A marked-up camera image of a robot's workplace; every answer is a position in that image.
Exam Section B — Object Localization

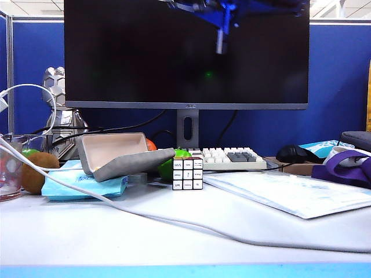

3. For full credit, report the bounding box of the clear glass cup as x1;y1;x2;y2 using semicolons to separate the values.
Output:
0;133;44;202

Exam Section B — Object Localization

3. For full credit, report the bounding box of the white bowl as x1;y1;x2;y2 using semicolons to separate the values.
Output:
323;146;371;166

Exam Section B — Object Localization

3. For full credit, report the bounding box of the light blue wet wipes pack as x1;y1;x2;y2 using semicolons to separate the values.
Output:
41;160;130;202

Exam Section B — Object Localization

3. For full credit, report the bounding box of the grey felt glasses case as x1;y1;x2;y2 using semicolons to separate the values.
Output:
77;132;177;182

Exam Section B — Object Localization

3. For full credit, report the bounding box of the black edged puzzle cube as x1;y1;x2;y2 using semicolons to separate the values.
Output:
172;157;204;191

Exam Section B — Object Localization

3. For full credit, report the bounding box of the brown kiwi fruit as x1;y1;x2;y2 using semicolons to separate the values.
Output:
21;152;60;195

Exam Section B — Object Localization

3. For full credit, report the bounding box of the white grey mechanical keyboard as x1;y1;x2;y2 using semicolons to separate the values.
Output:
158;147;268;171

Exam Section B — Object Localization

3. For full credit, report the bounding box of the flat brown cardboard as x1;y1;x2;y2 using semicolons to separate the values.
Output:
264;156;323;177

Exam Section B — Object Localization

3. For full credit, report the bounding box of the silver faceted figurine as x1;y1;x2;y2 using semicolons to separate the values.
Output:
42;66;89;160

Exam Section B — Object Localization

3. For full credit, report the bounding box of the black computer mouse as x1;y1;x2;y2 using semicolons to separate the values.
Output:
275;144;308;164

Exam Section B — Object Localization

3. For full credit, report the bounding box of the dark grey pouch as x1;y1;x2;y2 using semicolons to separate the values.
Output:
339;130;371;151

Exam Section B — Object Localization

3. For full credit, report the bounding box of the aluminium partition frame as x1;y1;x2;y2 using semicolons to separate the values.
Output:
0;10;65;136

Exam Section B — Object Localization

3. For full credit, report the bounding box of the thick white cable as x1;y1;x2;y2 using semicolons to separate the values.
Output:
0;134;371;255

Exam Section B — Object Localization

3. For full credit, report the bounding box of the thin white charging cable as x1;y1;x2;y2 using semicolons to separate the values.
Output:
0;83;86;172

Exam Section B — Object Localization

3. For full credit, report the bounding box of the black cable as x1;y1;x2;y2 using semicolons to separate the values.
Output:
216;109;239;145
30;109;168;145

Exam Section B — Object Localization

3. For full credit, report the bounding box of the light blue printed packet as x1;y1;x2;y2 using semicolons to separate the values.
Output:
298;140;348;159

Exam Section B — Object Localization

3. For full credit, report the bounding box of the black computer monitor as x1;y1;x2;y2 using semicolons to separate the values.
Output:
63;0;310;111

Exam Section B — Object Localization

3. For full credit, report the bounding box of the green apple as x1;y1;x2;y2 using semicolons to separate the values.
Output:
158;147;192;182
22;148;41;159

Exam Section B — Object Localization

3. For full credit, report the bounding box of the paper document in sleeve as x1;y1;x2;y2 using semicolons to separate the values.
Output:
204;170;371;220

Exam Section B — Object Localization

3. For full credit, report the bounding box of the grey monitor stand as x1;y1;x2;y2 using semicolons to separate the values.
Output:
176;109;200;150

